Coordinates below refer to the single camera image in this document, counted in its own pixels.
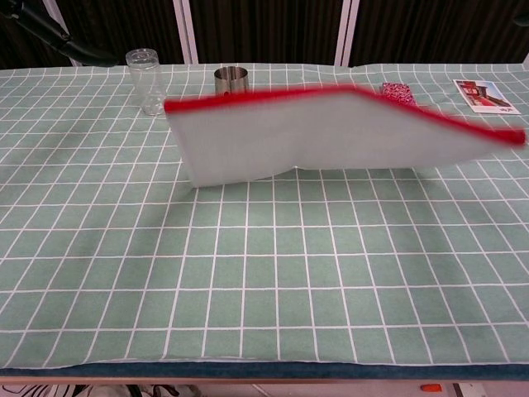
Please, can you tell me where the white mesh bag red zipper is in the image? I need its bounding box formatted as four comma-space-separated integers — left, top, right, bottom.
164, 84, 528, 189

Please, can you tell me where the green white-grid tablecloth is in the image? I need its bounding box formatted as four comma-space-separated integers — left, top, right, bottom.
0, 62, 529, 369

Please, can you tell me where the stainless steel cup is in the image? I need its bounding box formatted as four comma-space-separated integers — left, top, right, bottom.
213, 67, 250, 95

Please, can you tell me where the clear glass jar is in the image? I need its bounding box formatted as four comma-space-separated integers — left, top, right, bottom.
126, 48, 169, 117

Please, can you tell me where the pink patterned card box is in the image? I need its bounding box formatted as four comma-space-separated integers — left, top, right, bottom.
380, 81, 417, 108

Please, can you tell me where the dark blue table underlay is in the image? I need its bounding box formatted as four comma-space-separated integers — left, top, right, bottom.
0, 360, 529, 380

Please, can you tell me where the black white sneaker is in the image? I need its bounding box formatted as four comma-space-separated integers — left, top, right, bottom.
123, 384, 199, 397

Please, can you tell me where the postcard with red building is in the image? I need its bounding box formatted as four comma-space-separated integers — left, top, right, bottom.
453, 79, 522, 115

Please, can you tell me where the white frame post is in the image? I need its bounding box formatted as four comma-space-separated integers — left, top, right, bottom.
43, 0, 83, 67
334, 0, 360, 67
172, 0, 198, 65

